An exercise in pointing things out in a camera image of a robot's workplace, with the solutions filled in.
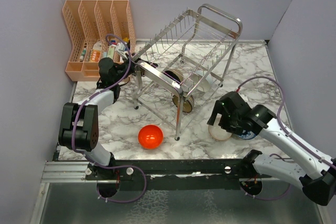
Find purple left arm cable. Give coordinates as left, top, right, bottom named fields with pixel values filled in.
left=68, top=34, right=150, bottom=205

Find beige speckled bowl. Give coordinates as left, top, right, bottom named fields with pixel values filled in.
left=208, top=125, right=232, bottom=141

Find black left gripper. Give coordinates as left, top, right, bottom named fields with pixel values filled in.
left=113, top=52, right=158, bottom=83

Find dark patterned cream-inside bowl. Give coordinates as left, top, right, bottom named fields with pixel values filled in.
left=172, top=95, right=195, bottom=113

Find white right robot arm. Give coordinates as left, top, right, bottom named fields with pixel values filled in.
left=207, top=91, right=335, bottom=206

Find white blue tube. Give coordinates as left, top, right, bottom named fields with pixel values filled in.
left=107, top=40, right=117, bottom=59

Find red bowl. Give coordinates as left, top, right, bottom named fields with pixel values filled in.
left=138, top=124, right=164, bottom=150

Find peach plastic file organizer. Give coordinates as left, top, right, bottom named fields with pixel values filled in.
left=62, top=0, right=136, bottom=81

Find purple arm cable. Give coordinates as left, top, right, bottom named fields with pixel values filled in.
left=234, top=76, right=336, bottom=201
left=68, top=34, right=150, bottom=205

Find black bowl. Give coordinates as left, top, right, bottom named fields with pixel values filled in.
left=163, top=69, right=184, bottom=84

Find steel wire dish rack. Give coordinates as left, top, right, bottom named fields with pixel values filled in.
left=132, top=4, right=243, bottom=140

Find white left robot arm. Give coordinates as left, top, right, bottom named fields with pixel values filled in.
left=58, top=57, right=135, bottom=179

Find small green white tube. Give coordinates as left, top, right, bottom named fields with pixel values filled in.
left=79, top=47, right=87, bottom=62

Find black aluminium frame rail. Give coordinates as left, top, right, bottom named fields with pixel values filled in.
left=42, top=151, right=313, bottom=195

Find blue and white bowl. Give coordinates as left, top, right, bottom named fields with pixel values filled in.
left=237, top=131, right=257, bottom=140

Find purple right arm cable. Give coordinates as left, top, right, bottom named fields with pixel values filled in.
left=234, top=76, right=336, bottom=201

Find orange white packet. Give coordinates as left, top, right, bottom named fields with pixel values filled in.
left=89, top=41, right=102, bottom=62

